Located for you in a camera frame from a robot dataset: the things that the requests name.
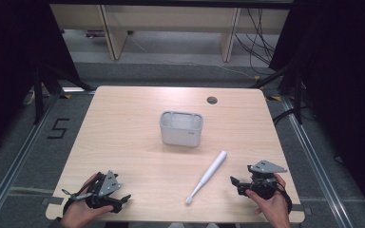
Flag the beige background desk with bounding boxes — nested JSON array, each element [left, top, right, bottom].
[[48, 3, 291, 63]]

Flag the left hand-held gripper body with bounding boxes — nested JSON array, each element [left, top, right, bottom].
[[83, 169, 124, 210]]

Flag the black metal stand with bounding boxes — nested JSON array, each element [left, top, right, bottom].
[[32, 62, 96, 125], [249, 59, 306, 125]]

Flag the bundle of black cables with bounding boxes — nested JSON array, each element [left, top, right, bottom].
[[233, 8, 278, 76]]

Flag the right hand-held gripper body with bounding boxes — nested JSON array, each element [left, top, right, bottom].
[[240, 159, 289, 200]]

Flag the grey toothbrush holder box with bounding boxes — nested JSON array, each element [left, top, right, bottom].
[[159, 110, 204, 148]]

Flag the white electric toothbrush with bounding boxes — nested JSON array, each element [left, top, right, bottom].
[[184, 150, 228, 205]]

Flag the black gripper strap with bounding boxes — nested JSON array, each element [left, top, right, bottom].
[[275, 180, 294, 215], [61, 188, 93, 217]]

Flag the dark curtain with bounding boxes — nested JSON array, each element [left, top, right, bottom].
[[268, 0, 365, 219], [0, 0, 81, 161]]

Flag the person's right hand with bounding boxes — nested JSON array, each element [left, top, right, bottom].
[[244, 173, 292, 228]]

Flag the metal floor rail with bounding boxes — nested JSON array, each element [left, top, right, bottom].
[[0, 90, 63, 228], [279, 94, 356, 228]]

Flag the person's left hand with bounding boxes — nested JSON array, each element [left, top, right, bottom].
[[59, 173, 115, 228]]

